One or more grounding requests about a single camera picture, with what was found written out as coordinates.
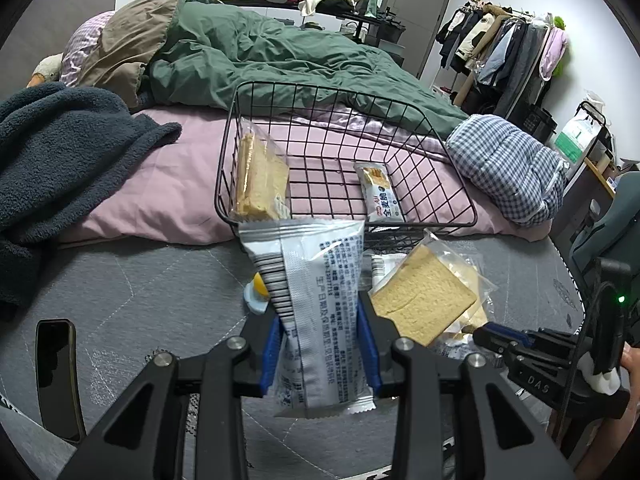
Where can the black smartphone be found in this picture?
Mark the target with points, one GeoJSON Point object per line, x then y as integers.
{"type": "Point", "coordinates": [57, 375]}

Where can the black metal cart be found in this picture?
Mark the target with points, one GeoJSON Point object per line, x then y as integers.
{"type": "Point", "coordinates": [602, 130]}

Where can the person's right forearm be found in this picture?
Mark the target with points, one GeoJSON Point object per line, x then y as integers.
{"type": "Point", "coordinates": [615, 435]}

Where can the grey door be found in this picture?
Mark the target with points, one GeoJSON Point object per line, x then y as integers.
{"type": "Point", "coordinates": [415, 5]}

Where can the pink bedsheet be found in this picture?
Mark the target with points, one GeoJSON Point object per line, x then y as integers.
{"type": "Point", "coordinates": [165, 185]}

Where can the person's right hand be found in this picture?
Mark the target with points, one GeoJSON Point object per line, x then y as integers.
{"type": "Point", "coordinates": [630, 360]}

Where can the white barcode snack packet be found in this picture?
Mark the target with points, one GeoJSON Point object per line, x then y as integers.
{"type": "Point", "coordinates": [320, 285]}

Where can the dark blue fleece blanket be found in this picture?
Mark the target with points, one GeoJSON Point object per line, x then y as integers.
{"type": "Point", "coordinates": [65, 160]}

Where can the bread slice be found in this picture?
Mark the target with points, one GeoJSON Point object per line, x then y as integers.
{"type": "Point", "coordinates": [255, 180]}
{"type": "Point", "coordinates": [425, 295]}

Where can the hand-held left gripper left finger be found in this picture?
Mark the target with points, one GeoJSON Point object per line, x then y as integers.
{"type": "Point", "coordinates": [270, 355]}

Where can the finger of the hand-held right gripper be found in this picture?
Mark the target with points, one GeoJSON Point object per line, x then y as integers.
{"type": "Point", "coordinates": [495, 332]}

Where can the white and green plastic bag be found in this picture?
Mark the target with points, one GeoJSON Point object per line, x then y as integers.
{"type": "Point", "coordinates": [575, 137]}

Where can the small white snack packet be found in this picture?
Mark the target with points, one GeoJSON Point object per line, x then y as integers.
{"type": "Point", "coordinates": [380, 195]}

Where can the black overbed table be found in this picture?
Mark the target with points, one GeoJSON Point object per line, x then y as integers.
{"type": "Point", "coordinates": [350, 12]}

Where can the black plastic crate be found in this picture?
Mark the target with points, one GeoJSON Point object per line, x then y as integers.
{"type": "Point", "coordinates": [540, 122]}

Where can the pink plaid pillow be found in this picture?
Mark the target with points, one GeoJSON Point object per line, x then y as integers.
{"type": "Point", "coordinates": [82, 50]}

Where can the yellow pudding cup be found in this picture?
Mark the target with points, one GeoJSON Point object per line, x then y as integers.
{"type": "Point", "coordinates": [259, 287]}

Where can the grey headboard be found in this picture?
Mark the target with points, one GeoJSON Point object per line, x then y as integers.
{"type": "Point", "coordinates": [55, 15]}

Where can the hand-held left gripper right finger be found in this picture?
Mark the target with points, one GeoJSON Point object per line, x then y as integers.
{"type": "Point", "coordinates": [367, 355]}

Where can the green duvet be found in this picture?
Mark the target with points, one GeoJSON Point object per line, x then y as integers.
{"type": "Point", "coordinates": [280, 55]}

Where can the wooden desk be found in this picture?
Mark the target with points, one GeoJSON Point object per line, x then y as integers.
{"type": "Point", "coordinates": [600, 177]}

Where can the row of hanging clothes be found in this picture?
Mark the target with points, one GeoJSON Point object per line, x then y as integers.
{"type": "Point", "coordinates": [505, 55]}

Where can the grey-green chair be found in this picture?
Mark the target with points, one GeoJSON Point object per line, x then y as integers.
{"type": "Point", "coordinates": [610, 220]}

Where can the white goose plush toy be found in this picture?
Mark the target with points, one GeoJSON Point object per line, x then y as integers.
{"type": "Point", "coordinates": [47, 67]}

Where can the blue checked pillow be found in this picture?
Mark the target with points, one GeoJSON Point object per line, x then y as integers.
{"type": "Point", "coordinates": [505, 170]}

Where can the olive brown blanket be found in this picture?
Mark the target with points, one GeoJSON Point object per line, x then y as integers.
{"type": "Point", "coordinates": [125, 45]}

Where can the green paper bag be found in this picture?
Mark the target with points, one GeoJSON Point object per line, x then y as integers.
{"type": "Point", "coordinates": [373, 4]}

